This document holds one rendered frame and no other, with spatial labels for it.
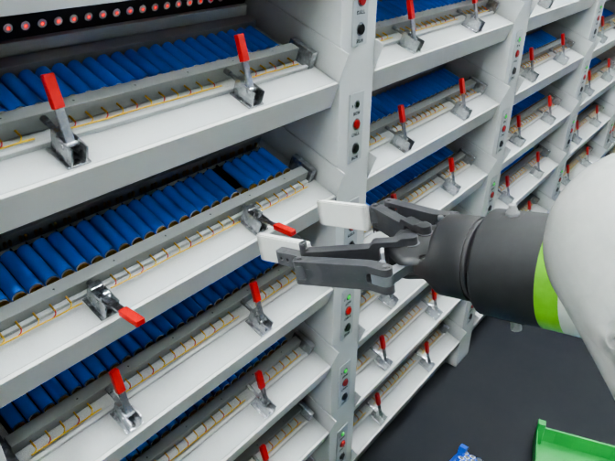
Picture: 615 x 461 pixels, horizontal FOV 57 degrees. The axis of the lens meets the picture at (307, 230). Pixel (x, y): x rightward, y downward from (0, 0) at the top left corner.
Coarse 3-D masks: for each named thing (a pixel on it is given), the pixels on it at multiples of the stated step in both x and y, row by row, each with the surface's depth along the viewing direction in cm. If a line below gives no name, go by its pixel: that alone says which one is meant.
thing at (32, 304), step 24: (264, 192) 91; (216, 216) 84; (144, 240) 76; (168, 240) 78; (96, 264) 71; (120, 264) 73; (48, 288) 67; (72, 288) 68; (0, 312) 63; (24, 312) 64; (0, 336) 62
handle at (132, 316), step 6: (102, 294) 68; (108, 294) 68; (102, 300) 68; (108, 300) 68; (114, 300) 68; (114, 306) 67; (120, 306) 67; (126, 306) 67; (120, 312) 66; (126, 312) 66; (132, 312) 66; (126, 318) 65; (132, 318) 65; (138, 318) 65; (144, 318) 65; (132, 324) 65; (138, 324) 65
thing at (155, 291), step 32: (288, 160) 103; (320, 160) 98; (320, 192) 99; (288, 224) 91; (192, 256) 80; (224, 256) 82; (256, 256) 89; (128, 288) 73; (160, 288) 74; (192, 288) 79; (64, 320) 67; (96, 320) 68; (0, 352) 62; (32, 352) 63; (64, 352) 65; (0, 384) 60; (32, 384) 64
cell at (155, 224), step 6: (132, 204) 82; (138, 204) 82; (132, 210) 82; (138, 210) 81; (144, 210) 81; (138, 216) 81; (144, 216) 81; (150, 216) 80; (150, 222) 80; (156, 222) 80; (150, 228) 80; (156, 228) 80
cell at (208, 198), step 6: (186, 180) 88; (192, 180) 88; (192, 186) 88; (198, 186) 88; (198, 192) 87; (204, 192) 87; (204, 198) 87; (210, 198) 87; (216, 198) 87; (210, 204) 86
